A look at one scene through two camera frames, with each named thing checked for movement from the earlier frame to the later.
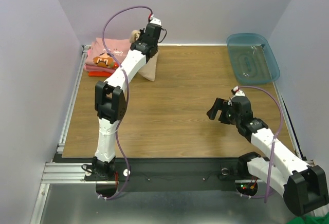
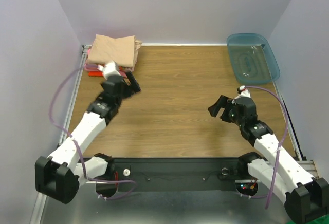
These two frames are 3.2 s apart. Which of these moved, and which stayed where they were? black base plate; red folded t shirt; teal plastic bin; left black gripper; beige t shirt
Moved: beige t shirt; left black gripper
Stayed: teal plastic bin; red folded t shirt; black base plate
